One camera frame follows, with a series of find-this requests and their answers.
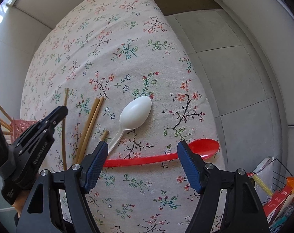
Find person's left hand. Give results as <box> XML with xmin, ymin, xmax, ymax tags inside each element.
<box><xmin>12</xmin><ymin>190</ymin><xmax>29</xmax><ymax>217</ymax></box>

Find white lower cabinets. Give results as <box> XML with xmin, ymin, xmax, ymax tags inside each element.
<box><xmin>13</xmin><ymin>0</ymin><xmax>294</xmax><ymax>127</ymax></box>

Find white plastic spoon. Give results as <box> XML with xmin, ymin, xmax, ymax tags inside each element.
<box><xmin>108</xmin><ymin>96</ymin><xmax>152</xmax><ymax>155</ymax></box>

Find floral tablecloth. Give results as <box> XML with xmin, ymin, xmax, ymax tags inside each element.
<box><xmin>21</xmin><ymin>0</ymin><xmax>217</xmax><ymax>232</ymax></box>

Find orange snack bag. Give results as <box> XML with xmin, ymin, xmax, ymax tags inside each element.
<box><xmin>263</xmin><ymin>177</ymin><xmax>294</xmax><ymax>232</ymax></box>

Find pink perforated utensil holder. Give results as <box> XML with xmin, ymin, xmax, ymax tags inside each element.
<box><xmin>11</xmin><ymin>119</ymin><xmax>36</xmax><ymax>143</ymax></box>

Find red plastic spoon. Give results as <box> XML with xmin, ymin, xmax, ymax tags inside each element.
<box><xmin>104</xmin><ymin>138</ymin><xmax>220</xmax><ymax>168</ymax></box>

